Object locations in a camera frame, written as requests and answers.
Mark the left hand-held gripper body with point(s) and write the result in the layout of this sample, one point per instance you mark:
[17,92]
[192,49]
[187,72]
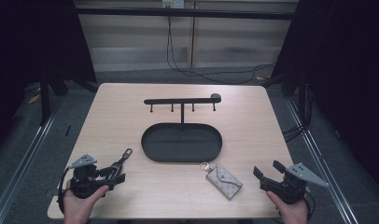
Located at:
[85,183]

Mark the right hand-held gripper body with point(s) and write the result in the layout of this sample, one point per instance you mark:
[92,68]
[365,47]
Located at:
[290,188]

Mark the grey patterned key pouch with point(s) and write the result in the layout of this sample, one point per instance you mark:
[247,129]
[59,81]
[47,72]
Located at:
[223,181]

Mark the black key stand with tray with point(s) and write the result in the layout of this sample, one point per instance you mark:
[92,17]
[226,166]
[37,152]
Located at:
[181,146]

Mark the person's right hand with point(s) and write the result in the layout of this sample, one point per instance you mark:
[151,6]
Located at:
[291,213]

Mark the person's left hand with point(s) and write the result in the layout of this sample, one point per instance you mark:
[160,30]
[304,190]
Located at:
[78,208]

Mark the small black floor marker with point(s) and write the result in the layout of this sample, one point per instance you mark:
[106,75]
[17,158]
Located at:
[68,130]

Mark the black metal stand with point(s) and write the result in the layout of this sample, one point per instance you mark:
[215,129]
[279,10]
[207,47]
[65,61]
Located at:
[44,99]
[301,93]

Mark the yellow tape piece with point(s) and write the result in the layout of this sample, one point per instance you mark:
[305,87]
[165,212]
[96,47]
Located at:
[259,78]
[34,99]

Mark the black curtain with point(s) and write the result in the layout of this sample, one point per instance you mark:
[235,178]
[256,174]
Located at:
[29,46]
[349,77]

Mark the black horizontal bar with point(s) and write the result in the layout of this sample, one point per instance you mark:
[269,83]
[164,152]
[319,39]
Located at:
[184,13]

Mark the aluminium floor rail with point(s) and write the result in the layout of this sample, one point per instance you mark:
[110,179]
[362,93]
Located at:
[321,161]
[29,155]

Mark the white wall socket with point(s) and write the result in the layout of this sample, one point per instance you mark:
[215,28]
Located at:
[173,3]

